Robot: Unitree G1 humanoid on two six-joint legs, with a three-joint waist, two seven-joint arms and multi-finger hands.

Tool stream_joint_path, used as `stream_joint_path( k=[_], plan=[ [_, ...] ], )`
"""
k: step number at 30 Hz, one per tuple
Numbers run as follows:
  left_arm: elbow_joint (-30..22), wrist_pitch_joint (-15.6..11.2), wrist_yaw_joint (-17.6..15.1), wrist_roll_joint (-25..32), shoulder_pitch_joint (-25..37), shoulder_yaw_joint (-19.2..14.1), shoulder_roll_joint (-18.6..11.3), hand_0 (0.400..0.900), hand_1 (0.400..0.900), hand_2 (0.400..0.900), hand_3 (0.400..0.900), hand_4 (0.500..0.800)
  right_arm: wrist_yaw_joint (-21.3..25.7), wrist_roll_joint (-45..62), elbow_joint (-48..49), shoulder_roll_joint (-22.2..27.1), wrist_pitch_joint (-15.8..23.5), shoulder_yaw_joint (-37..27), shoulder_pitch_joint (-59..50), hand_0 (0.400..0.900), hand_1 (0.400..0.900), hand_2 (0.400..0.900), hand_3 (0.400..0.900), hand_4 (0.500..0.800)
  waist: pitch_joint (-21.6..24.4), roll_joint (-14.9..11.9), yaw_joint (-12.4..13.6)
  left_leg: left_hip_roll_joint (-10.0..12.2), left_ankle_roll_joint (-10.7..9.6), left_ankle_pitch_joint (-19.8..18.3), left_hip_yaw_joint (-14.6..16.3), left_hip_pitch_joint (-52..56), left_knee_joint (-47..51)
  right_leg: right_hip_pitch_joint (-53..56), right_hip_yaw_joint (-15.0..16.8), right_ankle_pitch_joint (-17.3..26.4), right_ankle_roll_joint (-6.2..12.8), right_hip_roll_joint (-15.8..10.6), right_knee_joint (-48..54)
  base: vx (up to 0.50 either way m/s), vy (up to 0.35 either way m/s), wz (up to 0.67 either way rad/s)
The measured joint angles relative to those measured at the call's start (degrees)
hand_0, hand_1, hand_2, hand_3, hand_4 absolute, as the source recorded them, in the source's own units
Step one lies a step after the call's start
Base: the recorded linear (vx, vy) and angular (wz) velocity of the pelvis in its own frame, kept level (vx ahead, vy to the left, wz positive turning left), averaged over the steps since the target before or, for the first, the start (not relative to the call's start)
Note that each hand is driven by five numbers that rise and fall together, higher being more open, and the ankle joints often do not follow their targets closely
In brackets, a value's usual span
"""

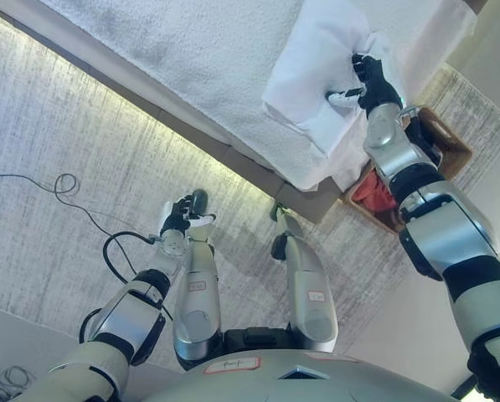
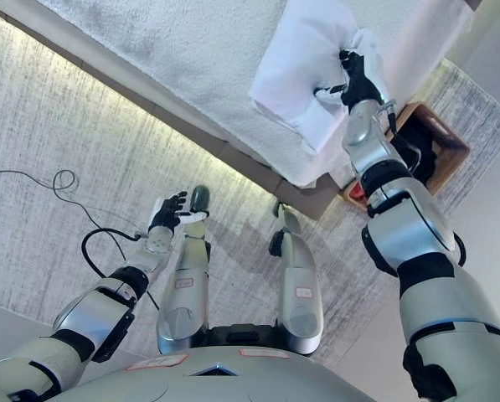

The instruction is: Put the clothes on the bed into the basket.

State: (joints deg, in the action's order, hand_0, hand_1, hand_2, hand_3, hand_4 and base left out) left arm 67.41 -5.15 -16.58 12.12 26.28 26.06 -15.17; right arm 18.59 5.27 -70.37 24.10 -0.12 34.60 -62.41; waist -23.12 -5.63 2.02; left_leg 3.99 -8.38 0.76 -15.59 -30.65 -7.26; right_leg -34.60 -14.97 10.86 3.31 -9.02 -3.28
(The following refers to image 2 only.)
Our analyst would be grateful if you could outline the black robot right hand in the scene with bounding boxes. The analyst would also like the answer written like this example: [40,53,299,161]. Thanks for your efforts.
[314,49,384,108]

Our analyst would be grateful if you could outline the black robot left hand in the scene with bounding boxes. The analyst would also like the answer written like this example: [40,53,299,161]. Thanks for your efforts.
[147,191,210,235]

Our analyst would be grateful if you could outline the white cloth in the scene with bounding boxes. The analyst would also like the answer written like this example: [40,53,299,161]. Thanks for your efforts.
[249,0,385,154]

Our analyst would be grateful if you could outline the black clothes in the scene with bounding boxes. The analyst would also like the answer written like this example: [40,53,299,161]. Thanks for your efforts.
[389,124,440,186]

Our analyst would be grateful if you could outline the brown woven laundry basket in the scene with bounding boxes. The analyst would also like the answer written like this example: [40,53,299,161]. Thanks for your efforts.
[338,101,472,207]

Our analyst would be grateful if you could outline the silver robot left leg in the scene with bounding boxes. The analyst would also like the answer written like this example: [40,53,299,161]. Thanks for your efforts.
[156,186,214,356]

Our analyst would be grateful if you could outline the silver robot leg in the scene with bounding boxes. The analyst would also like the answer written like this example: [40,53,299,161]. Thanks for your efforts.
[156,186,214,356]
[268,200,325,356]

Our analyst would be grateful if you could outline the grey patterned rug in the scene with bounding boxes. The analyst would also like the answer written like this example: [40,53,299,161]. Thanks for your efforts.
[0,6,500,357]

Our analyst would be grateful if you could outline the silver robot right leg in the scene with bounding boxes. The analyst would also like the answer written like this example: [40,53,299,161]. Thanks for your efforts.
[268,200,325,356]

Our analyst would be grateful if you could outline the grey robot torso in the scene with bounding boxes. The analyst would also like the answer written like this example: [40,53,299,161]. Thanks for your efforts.
[48,324,379,402]

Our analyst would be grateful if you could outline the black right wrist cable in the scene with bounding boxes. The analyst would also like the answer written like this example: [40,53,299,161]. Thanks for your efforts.
[374,100,423,173]

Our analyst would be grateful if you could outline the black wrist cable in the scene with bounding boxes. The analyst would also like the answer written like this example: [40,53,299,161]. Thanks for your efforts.
[0,168,161,312]
[374,100,423,173]

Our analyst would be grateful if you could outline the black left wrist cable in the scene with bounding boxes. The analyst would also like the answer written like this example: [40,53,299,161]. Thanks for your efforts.
[0,168,161,312]

